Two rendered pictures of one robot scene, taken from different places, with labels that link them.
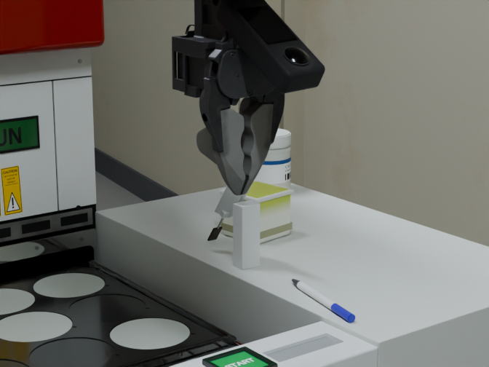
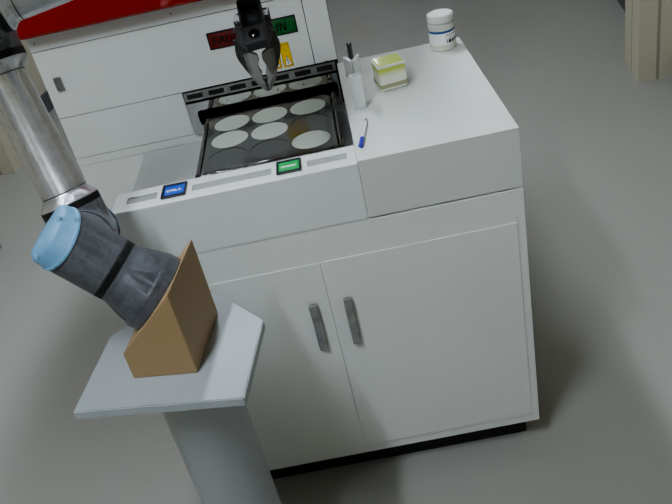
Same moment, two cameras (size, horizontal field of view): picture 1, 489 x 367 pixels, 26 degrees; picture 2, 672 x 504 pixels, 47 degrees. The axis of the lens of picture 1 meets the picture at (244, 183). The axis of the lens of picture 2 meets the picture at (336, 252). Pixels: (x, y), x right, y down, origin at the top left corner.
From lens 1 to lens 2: 1.08 m
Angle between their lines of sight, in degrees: 40
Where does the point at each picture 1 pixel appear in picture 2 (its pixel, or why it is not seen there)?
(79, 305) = (299, 119)
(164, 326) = (321, 136)
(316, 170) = not seen: outside the picture
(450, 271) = (453, 118)
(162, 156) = not seen: outside the picture
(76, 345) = (275, 143)
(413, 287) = (418, 128)
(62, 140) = (311, 26)
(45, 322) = (276, 129)
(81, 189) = (326, 51)
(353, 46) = not seen: outside the picture
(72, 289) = (306, 109)
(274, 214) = (392, 75)
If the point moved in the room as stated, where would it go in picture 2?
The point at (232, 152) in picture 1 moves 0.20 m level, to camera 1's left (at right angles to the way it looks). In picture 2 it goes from (254, 72) to (183, 69)
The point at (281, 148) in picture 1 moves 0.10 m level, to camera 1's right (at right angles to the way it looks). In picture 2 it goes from (442, 24) to (477, 24)
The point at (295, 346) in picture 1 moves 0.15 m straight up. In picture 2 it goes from (326, 158) to (312, 96)
